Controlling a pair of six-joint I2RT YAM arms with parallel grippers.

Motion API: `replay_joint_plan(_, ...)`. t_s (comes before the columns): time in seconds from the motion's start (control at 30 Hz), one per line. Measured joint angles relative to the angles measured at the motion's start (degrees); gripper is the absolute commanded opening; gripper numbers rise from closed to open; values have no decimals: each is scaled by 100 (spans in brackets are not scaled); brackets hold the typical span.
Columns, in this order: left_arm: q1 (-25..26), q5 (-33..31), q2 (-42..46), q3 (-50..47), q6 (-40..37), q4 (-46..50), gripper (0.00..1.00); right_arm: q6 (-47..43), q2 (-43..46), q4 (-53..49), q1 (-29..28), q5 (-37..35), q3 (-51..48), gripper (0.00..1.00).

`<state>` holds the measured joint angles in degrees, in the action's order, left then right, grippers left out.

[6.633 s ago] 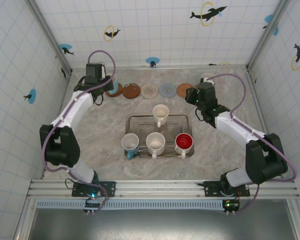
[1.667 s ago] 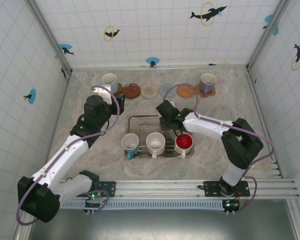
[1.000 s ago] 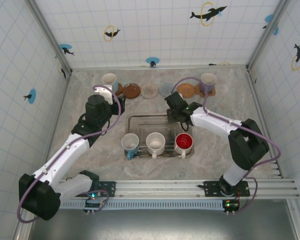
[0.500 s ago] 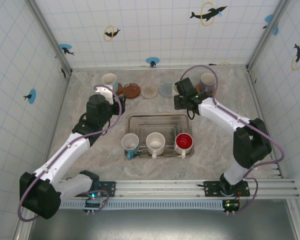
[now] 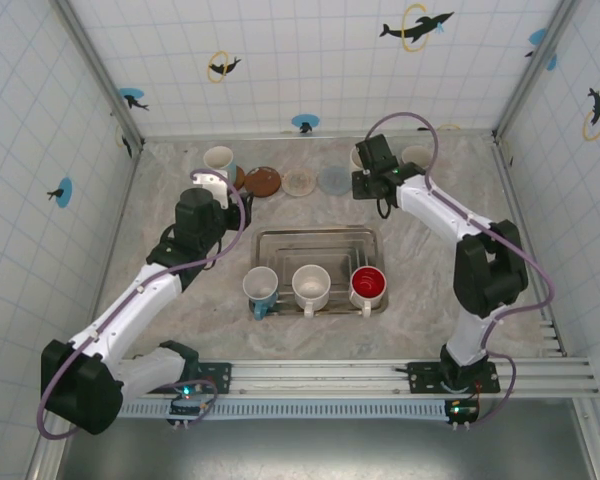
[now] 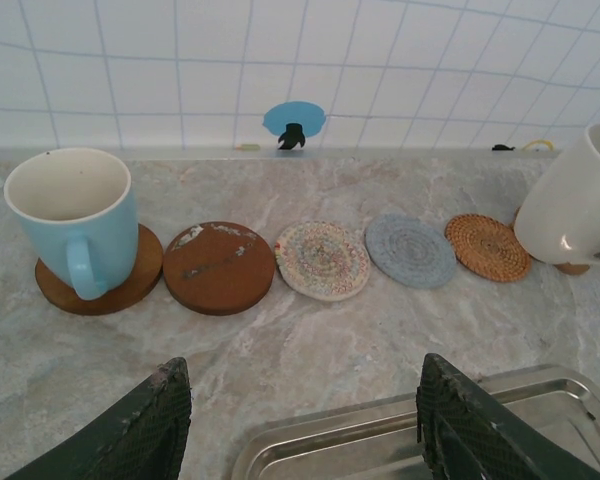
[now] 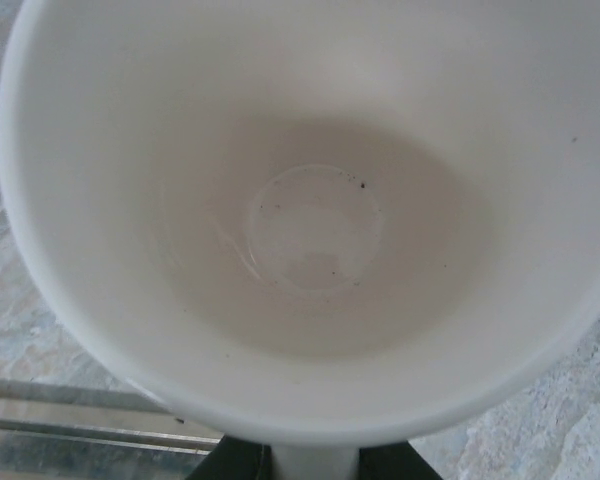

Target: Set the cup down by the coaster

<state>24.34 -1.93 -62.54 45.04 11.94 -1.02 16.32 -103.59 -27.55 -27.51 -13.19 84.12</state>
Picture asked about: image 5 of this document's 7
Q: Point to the dark brown round coaster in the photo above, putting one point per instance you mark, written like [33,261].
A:
[262,182]

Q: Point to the circuit board with green light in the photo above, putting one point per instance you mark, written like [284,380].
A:
[185,407]
[460,411]

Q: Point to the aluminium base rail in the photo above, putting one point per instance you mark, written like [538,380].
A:
[330,375]

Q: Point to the rectangular metal tray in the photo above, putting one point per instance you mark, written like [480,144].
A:
[320,245]

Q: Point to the teal blue cup white inside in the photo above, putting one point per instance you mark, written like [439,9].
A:
[260,285]

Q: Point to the beige patterned round coaster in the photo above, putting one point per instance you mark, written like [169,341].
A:
[300,182]

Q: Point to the grey-blue round coaster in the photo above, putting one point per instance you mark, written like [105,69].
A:
[335,179]

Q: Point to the aluminium frame post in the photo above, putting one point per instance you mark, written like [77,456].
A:
[535,70]
[100,80]

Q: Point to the light blue cup white inside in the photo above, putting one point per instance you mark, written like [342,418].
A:
[219,159]

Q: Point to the white cup red inside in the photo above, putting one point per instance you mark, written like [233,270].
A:
[368,285]

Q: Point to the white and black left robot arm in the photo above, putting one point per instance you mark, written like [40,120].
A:
[125,315]

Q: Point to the plain brown wooden coaster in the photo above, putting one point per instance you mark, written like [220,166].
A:
[240,179]

